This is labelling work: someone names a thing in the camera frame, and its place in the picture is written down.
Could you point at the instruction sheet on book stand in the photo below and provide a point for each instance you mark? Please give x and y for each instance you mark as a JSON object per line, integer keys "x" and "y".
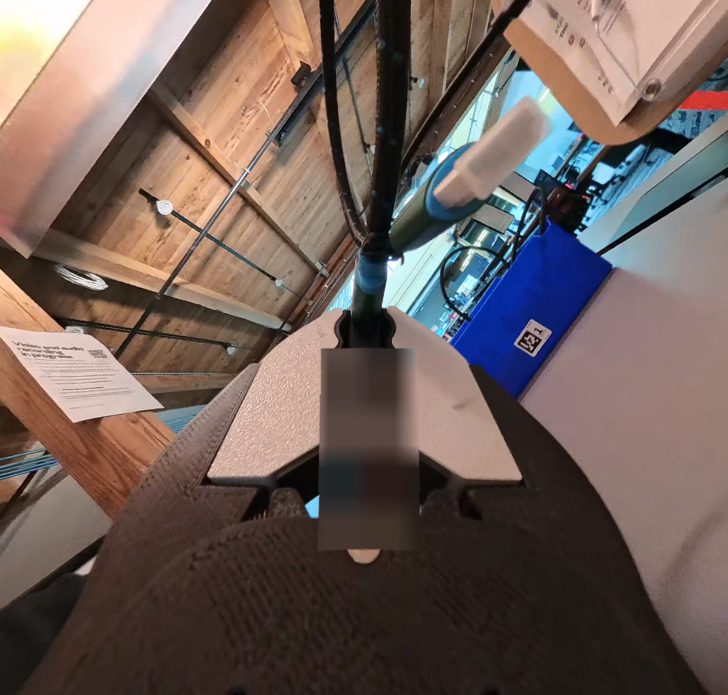
{"x": 591, "y": 115}

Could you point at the printed instruction sheet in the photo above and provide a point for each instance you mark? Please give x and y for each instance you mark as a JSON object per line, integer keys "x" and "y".
{"x": 625, "y": 24}

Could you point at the blue plastic bin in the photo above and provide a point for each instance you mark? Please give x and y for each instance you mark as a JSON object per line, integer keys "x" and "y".
{"x": 512, "y": 308}

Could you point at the white paper notice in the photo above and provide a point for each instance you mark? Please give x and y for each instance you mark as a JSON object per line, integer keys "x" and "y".
{"x": 74, "y": 371}

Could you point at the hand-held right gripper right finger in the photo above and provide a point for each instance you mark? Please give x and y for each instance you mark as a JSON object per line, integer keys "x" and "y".
{"x": 460, "y": 422}

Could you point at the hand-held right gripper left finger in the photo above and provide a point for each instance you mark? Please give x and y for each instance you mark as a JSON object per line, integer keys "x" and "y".
{"x": 273, "y": 416}

